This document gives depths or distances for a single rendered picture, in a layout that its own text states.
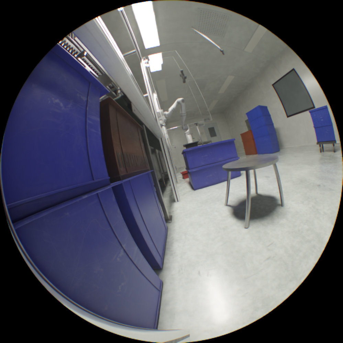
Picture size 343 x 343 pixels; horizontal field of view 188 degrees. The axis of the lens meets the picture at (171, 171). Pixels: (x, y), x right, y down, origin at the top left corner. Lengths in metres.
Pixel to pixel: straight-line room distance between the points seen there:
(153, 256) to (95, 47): 0.49
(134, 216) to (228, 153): 1.08
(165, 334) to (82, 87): 0.35
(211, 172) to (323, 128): 2.09
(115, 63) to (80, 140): 0.17
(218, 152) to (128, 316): 1.19
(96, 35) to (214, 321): 0.56
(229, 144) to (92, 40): 1.22
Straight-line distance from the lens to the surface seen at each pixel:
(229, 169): 0.45
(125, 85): 0.31
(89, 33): 0.24
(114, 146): 0.25
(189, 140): 1.61
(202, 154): 1.07
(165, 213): 0.64
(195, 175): 1.06
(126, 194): 0.25
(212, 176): 1.11
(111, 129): 0.27
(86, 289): 0.15
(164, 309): 0.35
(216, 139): 6.47
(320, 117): 2.28
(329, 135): 2.27
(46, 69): 0.20
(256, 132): 3.26
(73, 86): 0.21
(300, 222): 0.55
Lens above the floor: 0.33
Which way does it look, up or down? 4 degrees down
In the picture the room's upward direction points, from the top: 15 degrees counter-clockwise
